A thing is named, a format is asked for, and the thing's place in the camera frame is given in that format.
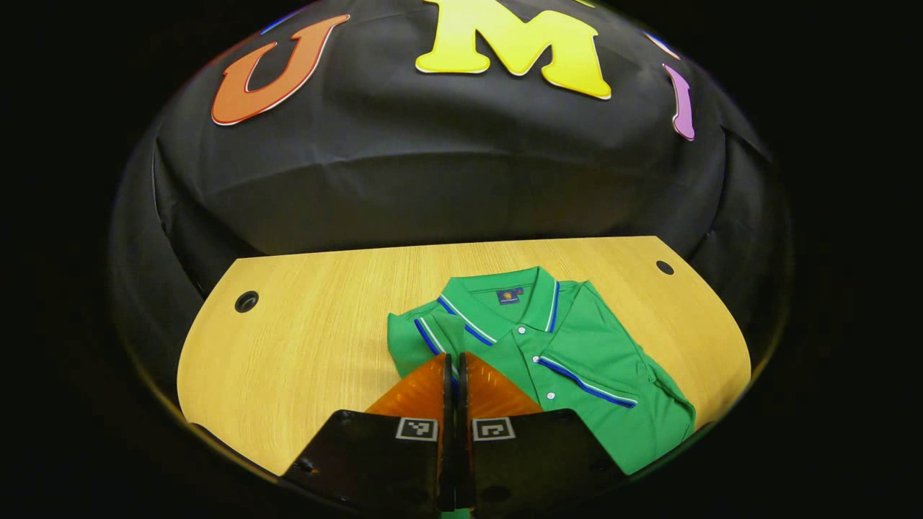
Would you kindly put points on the green T-shirt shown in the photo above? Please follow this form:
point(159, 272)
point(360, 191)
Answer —
point(598, 346)

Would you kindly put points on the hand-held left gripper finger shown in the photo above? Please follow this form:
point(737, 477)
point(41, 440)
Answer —
point(464, 447)
point(447, 447)

